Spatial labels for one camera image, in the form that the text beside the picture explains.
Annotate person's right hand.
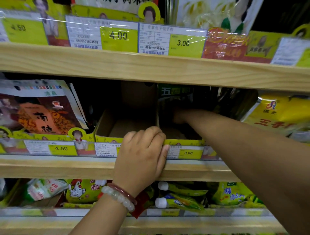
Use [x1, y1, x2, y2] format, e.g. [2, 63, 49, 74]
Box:
[173, 109, 193, 124]

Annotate person's left hand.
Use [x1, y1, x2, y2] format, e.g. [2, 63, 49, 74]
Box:
[113, 126, 170, 197]

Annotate yellow cardboard display box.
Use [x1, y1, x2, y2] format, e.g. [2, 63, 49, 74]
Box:
[94, 82, 160, 144]

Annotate person's right forearm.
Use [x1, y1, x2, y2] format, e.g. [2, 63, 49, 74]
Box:
[186, 109, 310, 235]

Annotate person's left forearm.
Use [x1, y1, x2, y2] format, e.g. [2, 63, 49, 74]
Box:
[69, 192, 129, 235]

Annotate yellow white price tag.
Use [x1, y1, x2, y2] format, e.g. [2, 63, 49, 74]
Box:
[138, 22, 207, 59]
[167, 145, 204, 160]
[271, 37, 310, 68]
[0, 10, 49, 45]
[24, 140, 78, 156]
[65, 15, 139, 53]
[94, 142, 122, 158]

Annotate yellow pouch with white cap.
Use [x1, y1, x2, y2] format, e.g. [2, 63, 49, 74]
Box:
[157, 181, 209, 197]
[155, 193, 206, 211]

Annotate red seasoning packet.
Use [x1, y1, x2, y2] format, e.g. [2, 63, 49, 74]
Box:
[130, 185, 155, 219]

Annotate light wooden shelf board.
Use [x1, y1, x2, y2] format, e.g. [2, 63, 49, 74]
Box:
[0, 155, 241, 182]
[0, 215, 287, 235]
[0, 43, 310, 93]

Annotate yellow packet with green print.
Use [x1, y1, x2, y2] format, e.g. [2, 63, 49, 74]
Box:
[210, 182, 265, 208]

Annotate dark green spice packets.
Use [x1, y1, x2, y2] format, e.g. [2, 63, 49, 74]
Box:
[158, 84, 258, 121]

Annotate yellow packet with chicken print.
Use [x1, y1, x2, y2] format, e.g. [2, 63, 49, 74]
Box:
[65, 179, 107, 204]

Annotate white packet edge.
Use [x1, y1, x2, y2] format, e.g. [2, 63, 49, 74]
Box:
[69, 83, 88, 124]

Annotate yellow display box with portraits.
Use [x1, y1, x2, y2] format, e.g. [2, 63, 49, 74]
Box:
[0, 126, 95, 156]

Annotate large yellow spice packet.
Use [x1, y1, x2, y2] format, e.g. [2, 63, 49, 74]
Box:
[242, 92, 310, 144]

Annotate white green seasoning packet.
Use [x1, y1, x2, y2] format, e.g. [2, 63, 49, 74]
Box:
[24, 179, 70, 202]

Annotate brown orange spice packet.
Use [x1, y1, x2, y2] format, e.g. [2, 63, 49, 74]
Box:
[0, 79, 88, 135]

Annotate yellow box with dark print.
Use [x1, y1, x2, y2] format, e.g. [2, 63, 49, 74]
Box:
[243, 24, 310, 64]

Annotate clear packet with figure print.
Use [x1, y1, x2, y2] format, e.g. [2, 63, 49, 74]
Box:
[176, 0, 264, 35]

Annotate yellow box with portrait tab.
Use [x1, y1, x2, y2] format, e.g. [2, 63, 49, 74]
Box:
[71, 0, 165, 25]

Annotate yellow box with figure print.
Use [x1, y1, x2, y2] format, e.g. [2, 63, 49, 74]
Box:
[0, 0, 71, 47]

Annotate red bangle bracelet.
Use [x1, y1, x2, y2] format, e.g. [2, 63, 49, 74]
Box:
[107, 183, 138, 206]

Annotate white bead bracelet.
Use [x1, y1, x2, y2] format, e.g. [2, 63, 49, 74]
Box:
[101, 186, 135, 213]

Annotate clear price tag rail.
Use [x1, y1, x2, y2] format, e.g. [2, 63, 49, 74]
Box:
[0, 207, 273, 217]

